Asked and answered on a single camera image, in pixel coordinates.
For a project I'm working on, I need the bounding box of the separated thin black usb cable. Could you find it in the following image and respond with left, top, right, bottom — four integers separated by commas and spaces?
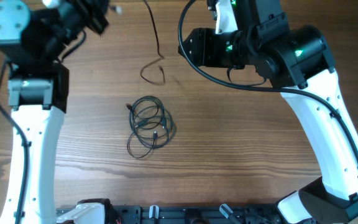
108, 0, 167, 86

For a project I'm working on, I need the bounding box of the black usb cable bundle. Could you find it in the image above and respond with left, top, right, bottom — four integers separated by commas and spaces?
125, 95, 177, 159

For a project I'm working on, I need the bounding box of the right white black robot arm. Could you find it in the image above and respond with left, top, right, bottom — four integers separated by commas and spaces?
178, 0, 358, 223

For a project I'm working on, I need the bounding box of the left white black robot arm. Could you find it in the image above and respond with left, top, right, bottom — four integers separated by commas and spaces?
0, 1, 112, 223

